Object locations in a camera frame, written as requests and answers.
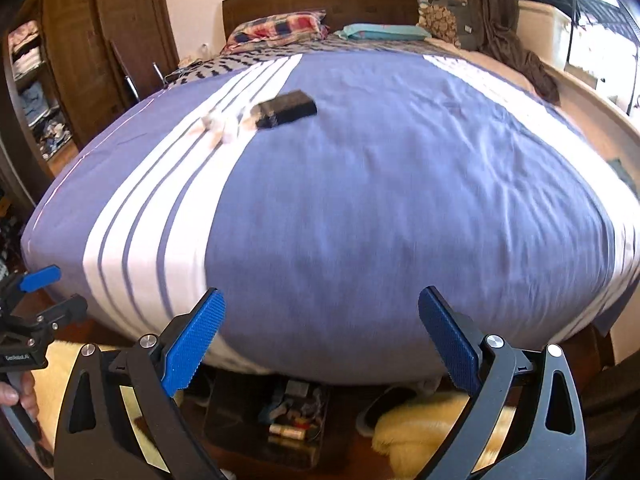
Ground open wardrobe shelf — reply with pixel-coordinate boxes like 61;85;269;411
2;0;82;163

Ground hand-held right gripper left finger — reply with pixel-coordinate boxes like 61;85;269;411
52;287;227;480

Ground brown curtain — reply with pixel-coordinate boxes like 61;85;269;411
429;0;562;105

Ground grey slipper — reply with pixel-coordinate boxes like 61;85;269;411
356;386;419;437

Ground black rectangular box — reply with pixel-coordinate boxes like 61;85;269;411
255;89;319;130

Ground white storage box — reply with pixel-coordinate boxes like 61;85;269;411
516;0;572;72

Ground dark wooden headboard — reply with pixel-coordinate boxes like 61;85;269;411
222;0;419;45

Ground log print cushion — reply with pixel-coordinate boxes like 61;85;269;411
416;0;462;43

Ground blue folded clothes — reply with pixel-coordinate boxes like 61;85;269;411
19;81;60;127

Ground pink folded clothes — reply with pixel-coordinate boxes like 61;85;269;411
9;21;42;70

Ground grey cushion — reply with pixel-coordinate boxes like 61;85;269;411
444;0;483;52

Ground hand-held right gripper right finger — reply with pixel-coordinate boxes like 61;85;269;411
415;286;587;480

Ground colourful folded clothes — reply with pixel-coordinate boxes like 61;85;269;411
39;121;72;159

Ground zebra pattern blanket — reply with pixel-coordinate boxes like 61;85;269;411
164;36;443;90

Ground person's left hand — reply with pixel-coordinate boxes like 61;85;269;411
0;371;39;422

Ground plaid pillow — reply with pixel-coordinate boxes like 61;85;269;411
226;9;329;51

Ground brown wooden wardrobe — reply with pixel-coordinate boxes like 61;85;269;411
41;0;179;147

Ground black folding rack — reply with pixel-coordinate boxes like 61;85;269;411
567;0;640;113

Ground teal pillow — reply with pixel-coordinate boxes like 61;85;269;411
334;23;432;42

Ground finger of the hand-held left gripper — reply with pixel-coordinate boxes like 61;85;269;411
0;265;62;308
27;294;89;335

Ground green cloth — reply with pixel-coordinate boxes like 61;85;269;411
606;156;637;187

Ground dark storage bin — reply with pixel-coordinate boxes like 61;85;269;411
204;374;332;463

